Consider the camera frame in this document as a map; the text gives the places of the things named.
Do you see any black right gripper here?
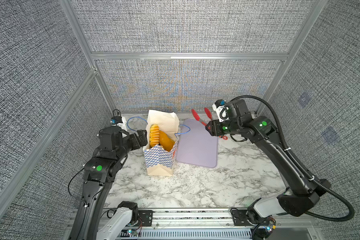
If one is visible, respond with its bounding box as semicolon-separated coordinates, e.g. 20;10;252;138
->
205;118;243;136

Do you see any ridged spiral bread roll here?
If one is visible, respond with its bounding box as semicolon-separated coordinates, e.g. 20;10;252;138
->
150;124;160;148

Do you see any long baguette loaf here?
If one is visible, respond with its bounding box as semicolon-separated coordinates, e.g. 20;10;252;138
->
159;131;175;152

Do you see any blue checkered paper bag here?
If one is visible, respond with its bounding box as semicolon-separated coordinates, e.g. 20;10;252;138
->
143;110;184;177

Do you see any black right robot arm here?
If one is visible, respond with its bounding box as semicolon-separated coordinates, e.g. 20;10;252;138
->
206;99;331;225

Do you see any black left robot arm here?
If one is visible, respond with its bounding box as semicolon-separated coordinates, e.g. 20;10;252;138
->
69;125;148;240

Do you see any lilac plastic tray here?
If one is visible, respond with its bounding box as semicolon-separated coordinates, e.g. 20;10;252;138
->
176;119;219;168

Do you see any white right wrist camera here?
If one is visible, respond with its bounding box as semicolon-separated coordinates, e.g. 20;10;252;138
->
213;100;228;122

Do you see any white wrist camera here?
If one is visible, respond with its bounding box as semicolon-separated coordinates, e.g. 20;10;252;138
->
110;116;127;131
213;100;228;122

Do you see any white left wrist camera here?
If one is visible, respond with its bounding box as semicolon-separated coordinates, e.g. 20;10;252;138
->
110;116;127;131

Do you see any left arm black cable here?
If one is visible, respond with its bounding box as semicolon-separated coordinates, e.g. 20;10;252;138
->
67;108;124;208

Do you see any aluminium enclosure frame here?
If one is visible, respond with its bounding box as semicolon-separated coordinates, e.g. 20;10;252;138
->
0;0;360;240

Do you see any black corrugated cable conduit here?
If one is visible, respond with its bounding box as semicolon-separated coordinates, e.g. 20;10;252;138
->
229;95;356;240

